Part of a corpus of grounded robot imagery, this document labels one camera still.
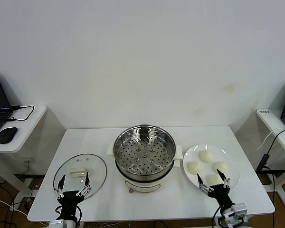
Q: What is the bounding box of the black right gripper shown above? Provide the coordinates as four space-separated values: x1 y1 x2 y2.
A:
197 168 236 211

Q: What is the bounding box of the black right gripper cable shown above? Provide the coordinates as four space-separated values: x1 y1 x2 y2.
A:
212 205 225 226

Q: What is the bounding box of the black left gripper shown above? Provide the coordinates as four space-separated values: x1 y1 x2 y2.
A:
54 172 92 221

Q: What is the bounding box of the white round plate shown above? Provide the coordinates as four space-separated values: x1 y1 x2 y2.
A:
182 144 241 193

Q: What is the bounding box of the black laptop charger cable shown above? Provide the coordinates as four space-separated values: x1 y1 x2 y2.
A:
6 105 35 122

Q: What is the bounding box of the round glass pot lid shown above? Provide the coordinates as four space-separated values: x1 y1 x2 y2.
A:
53 153 108 199

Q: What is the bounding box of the white side table with mouse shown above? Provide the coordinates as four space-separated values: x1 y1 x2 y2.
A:
0 105 48 198

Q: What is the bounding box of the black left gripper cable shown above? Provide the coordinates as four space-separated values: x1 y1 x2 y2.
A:
55 205 83 223

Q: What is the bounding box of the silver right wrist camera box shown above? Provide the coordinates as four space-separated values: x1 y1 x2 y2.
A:
230 203 248 221

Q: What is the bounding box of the black computer mouse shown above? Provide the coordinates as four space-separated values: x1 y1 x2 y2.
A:
0 127 19 144

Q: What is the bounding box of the black cable with adapter block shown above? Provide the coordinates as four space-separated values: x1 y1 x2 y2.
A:
256 129 285 228

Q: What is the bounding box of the stainless steel steamer basket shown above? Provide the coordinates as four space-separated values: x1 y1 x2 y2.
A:
113 124 177 178

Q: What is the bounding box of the white electric cooking pot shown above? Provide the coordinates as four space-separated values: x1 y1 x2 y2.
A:
106 143 183 193

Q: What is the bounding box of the white flat cable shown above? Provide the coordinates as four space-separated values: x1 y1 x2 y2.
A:
256 126 285 151

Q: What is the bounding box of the white floor cable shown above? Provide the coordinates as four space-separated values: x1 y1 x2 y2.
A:
0 194 29 217

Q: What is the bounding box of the white steamed baozi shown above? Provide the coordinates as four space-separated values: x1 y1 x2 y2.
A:
187 161 203 175
205 173 225 185
198 150 214 164
211 161 228 174

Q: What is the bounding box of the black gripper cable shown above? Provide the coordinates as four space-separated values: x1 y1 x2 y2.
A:
55 205 83 223
212 205 225 226

